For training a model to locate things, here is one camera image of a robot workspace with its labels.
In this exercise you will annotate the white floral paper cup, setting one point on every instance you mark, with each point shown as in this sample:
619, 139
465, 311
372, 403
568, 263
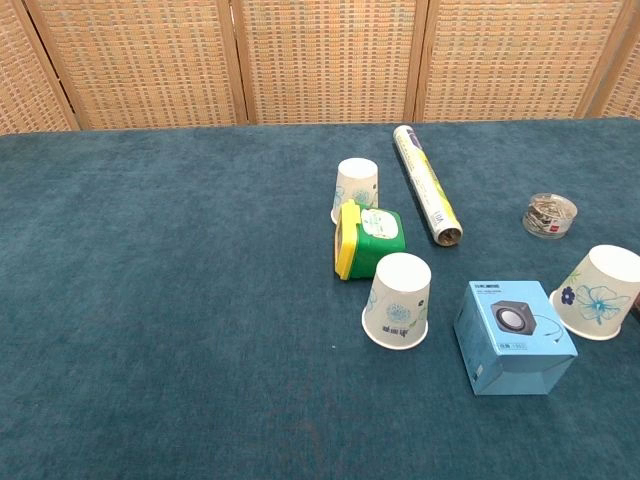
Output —
357, 180
400, 295

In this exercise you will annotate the white paper cup large flower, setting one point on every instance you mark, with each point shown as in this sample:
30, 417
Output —
595, 290

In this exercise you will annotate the white and yellow tube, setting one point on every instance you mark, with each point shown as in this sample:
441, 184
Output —
425, 185

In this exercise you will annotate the woven wooden folding screen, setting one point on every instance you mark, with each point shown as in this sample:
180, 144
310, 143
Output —
325, 60

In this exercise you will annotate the light blue speaker box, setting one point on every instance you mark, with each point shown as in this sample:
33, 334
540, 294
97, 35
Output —
515, 340

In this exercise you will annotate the teal table cloth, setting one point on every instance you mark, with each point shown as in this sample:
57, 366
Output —
150, 300

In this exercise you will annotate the green box yellow lid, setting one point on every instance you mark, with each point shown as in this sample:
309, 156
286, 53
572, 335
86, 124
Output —
380, 250

